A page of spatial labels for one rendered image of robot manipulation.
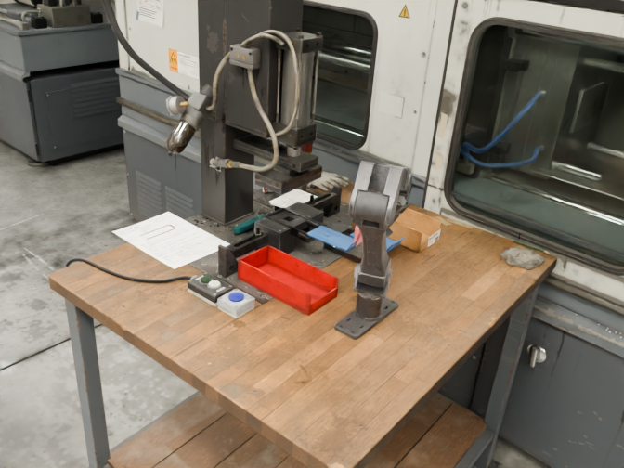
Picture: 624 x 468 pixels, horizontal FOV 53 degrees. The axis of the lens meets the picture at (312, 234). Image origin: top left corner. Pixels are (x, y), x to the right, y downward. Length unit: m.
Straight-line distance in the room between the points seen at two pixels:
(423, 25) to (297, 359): 1.24
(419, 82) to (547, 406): 1.20
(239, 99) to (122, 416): 1.40
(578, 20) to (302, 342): 1.14
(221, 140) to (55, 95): 2.96
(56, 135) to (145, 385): 2.52
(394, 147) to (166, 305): 1.11
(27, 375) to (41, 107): 2.32
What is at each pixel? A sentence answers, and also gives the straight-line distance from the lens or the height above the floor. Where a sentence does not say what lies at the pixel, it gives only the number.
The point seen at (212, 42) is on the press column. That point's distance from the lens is 1.84.
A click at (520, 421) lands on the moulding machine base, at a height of 0.21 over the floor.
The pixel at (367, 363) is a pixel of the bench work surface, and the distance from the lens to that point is 1.45.
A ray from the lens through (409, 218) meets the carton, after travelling 2.03.
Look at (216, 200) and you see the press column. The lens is 1.98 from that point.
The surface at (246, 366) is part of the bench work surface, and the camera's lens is 1.42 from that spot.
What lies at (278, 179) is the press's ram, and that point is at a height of 1.14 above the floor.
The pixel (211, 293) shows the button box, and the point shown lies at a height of 0.93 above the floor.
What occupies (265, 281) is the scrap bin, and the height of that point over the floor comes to 0.93.
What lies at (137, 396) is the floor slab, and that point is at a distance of 2.71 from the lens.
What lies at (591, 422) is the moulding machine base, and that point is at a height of 0.36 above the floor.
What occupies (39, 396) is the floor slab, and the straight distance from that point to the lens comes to 2.81.
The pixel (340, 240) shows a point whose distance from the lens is 1.74.
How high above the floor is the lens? 1.81
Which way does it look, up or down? 28 degrees down
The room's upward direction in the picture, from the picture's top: 4 degrees clockwise
